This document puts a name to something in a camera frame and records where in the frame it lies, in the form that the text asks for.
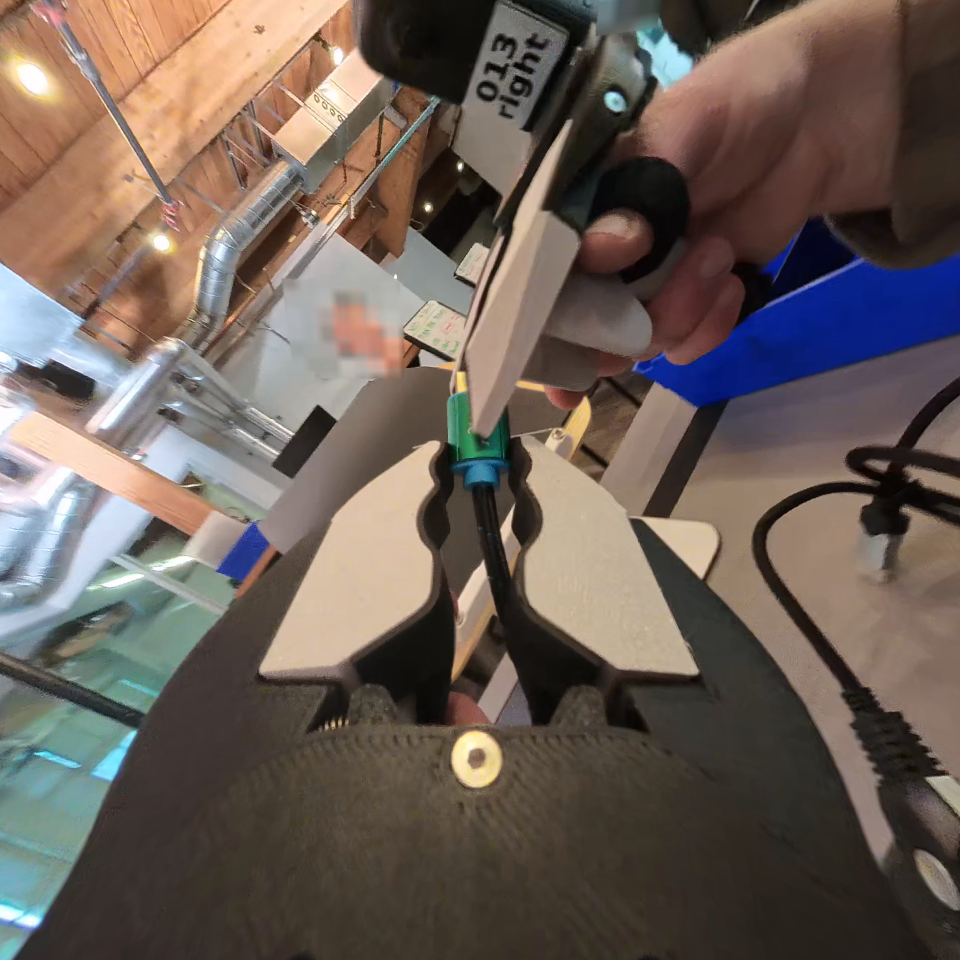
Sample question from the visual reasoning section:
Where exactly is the white stand base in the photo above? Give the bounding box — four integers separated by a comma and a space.
638, 515, 724, 579

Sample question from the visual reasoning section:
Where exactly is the black braided hdmi cable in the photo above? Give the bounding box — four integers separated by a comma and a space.
447, 375, 526, 631

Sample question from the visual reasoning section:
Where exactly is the black switch cable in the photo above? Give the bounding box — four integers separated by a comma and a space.
750, 375, 960, 841

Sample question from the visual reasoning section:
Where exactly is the black stand pole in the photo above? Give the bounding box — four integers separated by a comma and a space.
0, 653, 147, 732

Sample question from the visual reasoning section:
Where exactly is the blue divided plastic bin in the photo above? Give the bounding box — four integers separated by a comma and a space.
638, 222, 960, 409

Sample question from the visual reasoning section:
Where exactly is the whiteboard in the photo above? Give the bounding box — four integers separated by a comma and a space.
402, 300, 469, 361

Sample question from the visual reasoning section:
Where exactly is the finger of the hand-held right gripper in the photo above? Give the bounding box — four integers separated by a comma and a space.
518, 285, 657, 394
458, 120, 586, 436

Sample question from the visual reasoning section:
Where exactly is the person's right hand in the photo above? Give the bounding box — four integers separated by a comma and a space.
543, 0, 919, 414

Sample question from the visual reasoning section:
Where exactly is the person's right forearm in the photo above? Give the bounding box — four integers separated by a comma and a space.
825, 0, 960, 274

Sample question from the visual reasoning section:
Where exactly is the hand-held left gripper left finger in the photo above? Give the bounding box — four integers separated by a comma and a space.
258, 443, 459, 721

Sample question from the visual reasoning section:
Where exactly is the black hdmi switch box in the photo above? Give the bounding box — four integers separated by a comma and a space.
878, 773, 960, 939

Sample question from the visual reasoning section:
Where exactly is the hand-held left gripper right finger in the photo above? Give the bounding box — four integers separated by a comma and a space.
503, 438, 703, 724

